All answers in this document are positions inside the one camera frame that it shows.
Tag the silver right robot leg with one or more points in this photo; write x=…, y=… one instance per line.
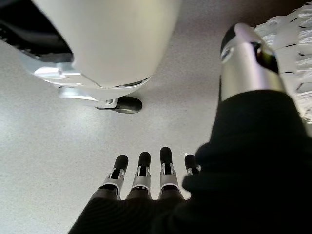
x=109, y=36

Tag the white fringed cushion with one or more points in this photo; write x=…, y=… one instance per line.
x=299, y=48

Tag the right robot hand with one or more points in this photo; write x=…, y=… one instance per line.
x=243, y=170

